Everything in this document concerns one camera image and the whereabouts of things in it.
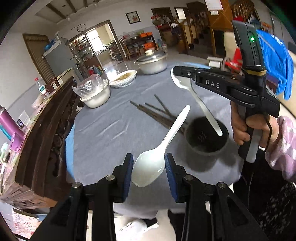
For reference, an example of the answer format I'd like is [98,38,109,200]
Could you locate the white plastic spoon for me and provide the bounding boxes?
[170,69,223,137]
[132,105,191,188]

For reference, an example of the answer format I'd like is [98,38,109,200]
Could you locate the dark chopstick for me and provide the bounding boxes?
[144,102,169,117]
[130,101,177,129]
[154,94,177,119]
[137,105,175,128]

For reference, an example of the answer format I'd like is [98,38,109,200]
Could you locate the pink floral sleeve forearm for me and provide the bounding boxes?
[265,116,295,183]

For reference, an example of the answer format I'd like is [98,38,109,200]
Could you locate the right hand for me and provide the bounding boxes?
[230,102,281,148]

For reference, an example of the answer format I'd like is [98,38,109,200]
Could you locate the red plastic child chair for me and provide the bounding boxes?
[225,48,243,74]

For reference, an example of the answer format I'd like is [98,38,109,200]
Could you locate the blue jacket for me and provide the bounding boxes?
[256,30,294,100]

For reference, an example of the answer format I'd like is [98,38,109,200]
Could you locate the beige sofa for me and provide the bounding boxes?
[223,32,238,62]

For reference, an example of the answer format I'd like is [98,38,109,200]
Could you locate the black utensil holder cup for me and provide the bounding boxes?
[184,117,229,156]

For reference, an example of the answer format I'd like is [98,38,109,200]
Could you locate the grey tablecloth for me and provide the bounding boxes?
[66,61,243,219]

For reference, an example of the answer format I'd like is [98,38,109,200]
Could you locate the dark carved wooden sideboard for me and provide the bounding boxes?
[1,77,80,209]

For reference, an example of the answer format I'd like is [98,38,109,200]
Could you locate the white bowl with plastic bag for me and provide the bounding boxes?
[72,74,110,108]

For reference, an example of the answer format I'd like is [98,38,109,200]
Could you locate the aluminium pot with lid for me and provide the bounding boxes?
[134,50,168,75]

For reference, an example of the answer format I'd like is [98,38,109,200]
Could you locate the patterned bowl with food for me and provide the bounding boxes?
[109,70,137,88]

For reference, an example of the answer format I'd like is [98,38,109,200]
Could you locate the purple thermos lid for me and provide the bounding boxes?
[9,133,23,152]

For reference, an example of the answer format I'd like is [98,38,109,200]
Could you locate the clear plastic cup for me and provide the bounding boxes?
[16,110,31,128]

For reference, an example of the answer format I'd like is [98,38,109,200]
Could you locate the clear water bottle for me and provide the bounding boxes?
[35,77,47,94]

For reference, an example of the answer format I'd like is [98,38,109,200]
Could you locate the dark dining table background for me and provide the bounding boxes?
[121,35,159,57]

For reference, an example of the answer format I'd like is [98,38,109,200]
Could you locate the purple thermos bottle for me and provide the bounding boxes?
[0,106,25,138]

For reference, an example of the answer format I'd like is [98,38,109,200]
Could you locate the grey refrigerator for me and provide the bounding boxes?
[42,37,83,81]

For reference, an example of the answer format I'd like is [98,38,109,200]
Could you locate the framed wall picture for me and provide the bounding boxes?
[125,11,140,25]

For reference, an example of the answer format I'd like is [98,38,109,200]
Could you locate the round wall clock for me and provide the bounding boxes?
[76,23,87,33]

